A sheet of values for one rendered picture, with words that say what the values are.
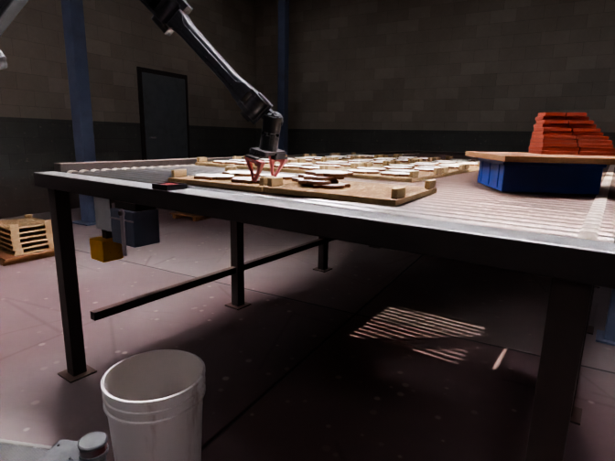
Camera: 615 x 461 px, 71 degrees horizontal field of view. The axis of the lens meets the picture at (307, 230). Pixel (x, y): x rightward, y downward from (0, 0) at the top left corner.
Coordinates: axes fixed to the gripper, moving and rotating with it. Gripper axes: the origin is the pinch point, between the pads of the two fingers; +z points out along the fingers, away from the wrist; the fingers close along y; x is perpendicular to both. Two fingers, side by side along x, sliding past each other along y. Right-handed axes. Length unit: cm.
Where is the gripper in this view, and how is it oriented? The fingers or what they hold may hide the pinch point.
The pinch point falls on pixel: (264, 177)
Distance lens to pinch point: 140.1
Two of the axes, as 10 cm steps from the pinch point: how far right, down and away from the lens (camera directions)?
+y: -5.5, 2.0, -8.1
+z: -1.7, 9.2, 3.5
